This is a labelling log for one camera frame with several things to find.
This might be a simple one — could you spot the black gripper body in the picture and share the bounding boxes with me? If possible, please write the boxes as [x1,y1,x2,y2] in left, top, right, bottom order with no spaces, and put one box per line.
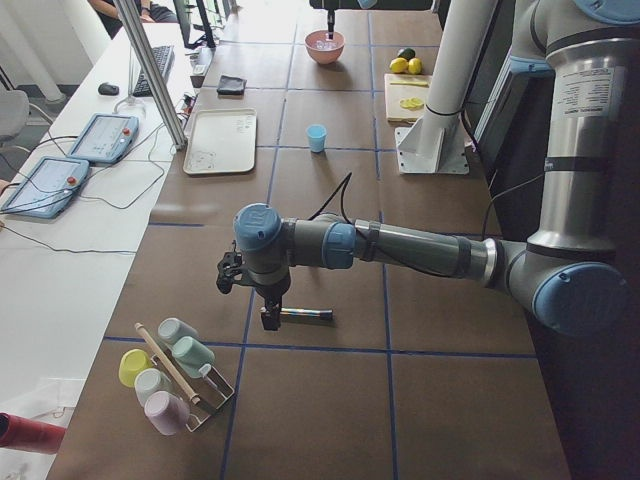
[252,272,291,305]

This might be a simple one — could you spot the blue plastic cup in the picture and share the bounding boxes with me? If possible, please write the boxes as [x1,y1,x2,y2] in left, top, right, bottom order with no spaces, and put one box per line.
[306,124,327,153]

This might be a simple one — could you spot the pile of clear ice cubes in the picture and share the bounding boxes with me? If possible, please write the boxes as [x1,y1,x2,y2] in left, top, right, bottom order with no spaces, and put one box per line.
[311,39,340,51]

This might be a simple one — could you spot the green cup on rack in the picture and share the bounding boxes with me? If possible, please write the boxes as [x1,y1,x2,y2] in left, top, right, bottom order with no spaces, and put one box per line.
[171,336,215,378]

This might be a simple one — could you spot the grey cup on rack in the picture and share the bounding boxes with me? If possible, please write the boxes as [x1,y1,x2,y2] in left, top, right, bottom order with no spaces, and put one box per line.
[157,317,199,347]

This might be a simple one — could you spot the white cup on rack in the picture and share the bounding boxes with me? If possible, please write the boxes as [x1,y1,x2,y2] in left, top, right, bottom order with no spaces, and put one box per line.
[134,368,173,407]

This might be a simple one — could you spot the pink cup on rack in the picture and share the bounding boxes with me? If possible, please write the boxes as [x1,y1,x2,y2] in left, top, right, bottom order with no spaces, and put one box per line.
[144,391,190,436]

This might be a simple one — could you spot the yellow cup on rack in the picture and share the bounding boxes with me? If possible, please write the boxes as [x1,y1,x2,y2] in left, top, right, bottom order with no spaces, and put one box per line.
[118,349,152,388]

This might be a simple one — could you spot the pink bowl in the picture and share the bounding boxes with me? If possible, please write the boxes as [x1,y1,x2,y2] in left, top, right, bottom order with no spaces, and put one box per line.
[305,30,345,65]

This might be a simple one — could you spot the metal muddler stick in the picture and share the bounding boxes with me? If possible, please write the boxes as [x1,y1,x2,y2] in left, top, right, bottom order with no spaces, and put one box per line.
[280,308,334,323]

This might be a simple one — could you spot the yellow lemon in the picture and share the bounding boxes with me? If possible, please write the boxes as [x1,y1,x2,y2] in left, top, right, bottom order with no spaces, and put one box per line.
[406,57,423,75]
[389,57,408,74]

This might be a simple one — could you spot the green avocado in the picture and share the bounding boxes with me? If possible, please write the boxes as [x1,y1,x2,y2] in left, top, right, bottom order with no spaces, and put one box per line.
[397,47,416,61]

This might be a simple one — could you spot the yellow knife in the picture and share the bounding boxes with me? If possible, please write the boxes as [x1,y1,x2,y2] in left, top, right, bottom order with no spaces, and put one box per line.
[389,80,430,87]

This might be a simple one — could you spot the wooden cutting board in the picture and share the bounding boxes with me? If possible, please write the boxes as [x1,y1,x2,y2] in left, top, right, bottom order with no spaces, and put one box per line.
[384,73,431,122]

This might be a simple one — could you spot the lemon slices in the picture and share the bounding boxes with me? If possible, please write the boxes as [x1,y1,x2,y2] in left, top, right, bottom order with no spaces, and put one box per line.
[399,97,424,110]

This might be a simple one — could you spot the folded grey cloth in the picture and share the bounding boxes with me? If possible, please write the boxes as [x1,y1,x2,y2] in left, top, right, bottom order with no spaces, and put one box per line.
[216,75,247,96]

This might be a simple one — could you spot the cream bear tray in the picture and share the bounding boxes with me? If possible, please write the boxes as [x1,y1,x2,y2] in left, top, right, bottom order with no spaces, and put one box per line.
[183,108,257,175]

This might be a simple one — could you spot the black keyboard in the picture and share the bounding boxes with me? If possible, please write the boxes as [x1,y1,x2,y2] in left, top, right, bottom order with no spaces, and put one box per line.
[131,45,176,98]

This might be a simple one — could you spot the far blue teach pendant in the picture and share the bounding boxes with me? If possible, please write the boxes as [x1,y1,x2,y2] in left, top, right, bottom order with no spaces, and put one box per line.
[67,113,139,164]

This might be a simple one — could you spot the blue teach pendant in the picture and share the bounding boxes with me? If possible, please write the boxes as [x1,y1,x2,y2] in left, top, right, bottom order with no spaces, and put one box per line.
[1,157,91,219]
[67,113,139,164]

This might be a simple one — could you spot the black computer mouse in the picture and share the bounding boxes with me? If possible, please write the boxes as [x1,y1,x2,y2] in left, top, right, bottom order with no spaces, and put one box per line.
[98,82,120,96]

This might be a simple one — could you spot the near blue teach pendant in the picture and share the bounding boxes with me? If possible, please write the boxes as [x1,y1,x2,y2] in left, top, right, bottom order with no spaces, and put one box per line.
[1,157,91,219]

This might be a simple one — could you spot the red bottle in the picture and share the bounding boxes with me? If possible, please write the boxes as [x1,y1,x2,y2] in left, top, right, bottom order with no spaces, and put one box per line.
[1,412,66,454]

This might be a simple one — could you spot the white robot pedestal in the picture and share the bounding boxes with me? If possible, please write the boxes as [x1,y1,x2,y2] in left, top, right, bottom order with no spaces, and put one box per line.
[395,0,498,175]

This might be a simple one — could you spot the aluminium frame post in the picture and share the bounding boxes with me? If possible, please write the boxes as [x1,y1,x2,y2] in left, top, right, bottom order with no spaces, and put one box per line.
[114,0,187,151]

